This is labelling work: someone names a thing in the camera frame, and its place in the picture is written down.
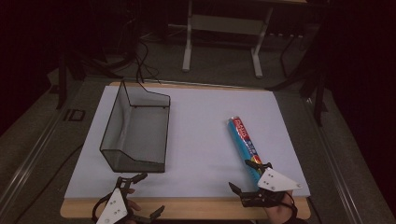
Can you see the person's left hand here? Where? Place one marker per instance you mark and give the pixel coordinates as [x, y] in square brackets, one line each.
[134, 205]

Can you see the black stand leg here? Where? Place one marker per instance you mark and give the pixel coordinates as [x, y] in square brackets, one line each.
[320, 96]

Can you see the white metal table frame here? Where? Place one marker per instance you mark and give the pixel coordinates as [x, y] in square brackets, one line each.
[227, 25]

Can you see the black rectangular bracket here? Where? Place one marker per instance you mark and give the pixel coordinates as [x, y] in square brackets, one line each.
[74, 115]

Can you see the white table cover sheet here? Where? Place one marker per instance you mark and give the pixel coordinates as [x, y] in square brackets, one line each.
[199, 130]

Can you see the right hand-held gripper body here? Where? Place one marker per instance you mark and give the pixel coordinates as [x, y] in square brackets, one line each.
[275, 182]

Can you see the grey metal rail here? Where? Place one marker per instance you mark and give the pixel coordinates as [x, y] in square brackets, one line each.
[337, 161]
[28, 161]

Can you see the colourful toothpaste tube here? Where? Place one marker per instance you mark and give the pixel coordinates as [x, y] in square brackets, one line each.
[243, 137]

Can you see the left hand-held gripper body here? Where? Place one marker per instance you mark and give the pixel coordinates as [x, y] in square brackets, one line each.
[112, 207]

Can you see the white power strip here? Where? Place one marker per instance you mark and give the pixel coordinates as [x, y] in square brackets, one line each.
[285, 35]

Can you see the person's right hand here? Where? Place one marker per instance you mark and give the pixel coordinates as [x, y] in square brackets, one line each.
[280, 213]

